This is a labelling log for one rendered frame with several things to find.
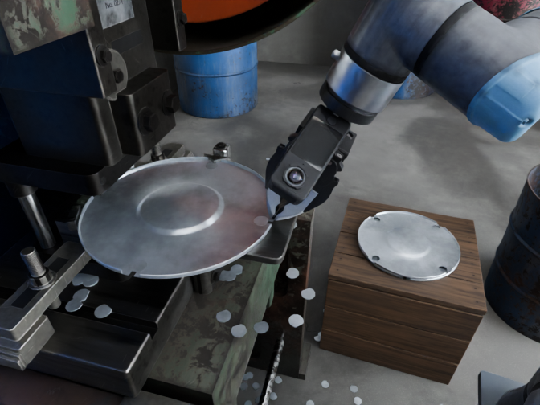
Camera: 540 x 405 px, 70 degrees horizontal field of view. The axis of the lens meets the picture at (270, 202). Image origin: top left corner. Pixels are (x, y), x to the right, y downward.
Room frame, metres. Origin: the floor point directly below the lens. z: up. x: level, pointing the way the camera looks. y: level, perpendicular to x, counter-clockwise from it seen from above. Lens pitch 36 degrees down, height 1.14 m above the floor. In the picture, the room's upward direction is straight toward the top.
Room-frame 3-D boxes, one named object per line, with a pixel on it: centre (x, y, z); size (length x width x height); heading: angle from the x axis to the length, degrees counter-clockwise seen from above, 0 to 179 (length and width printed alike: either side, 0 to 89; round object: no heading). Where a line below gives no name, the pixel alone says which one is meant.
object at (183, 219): (0.47, 0.14, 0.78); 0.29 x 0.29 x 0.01
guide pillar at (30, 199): (0.44, 0.34, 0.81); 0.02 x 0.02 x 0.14
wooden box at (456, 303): (0.86, -0.41, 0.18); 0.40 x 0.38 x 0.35; 72
